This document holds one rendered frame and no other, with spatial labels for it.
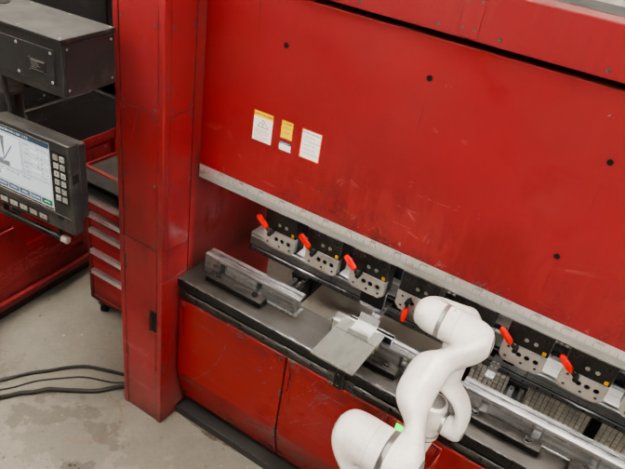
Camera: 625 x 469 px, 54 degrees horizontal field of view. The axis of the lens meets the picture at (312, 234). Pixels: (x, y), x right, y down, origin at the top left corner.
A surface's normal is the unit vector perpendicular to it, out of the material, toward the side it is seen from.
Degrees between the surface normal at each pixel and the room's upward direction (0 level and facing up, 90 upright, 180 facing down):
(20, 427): 0
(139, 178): 90
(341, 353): 0
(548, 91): 90
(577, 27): 90
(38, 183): 90
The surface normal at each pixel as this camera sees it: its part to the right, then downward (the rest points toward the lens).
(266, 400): -0.52, 0.40
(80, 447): 0.14, -0.83
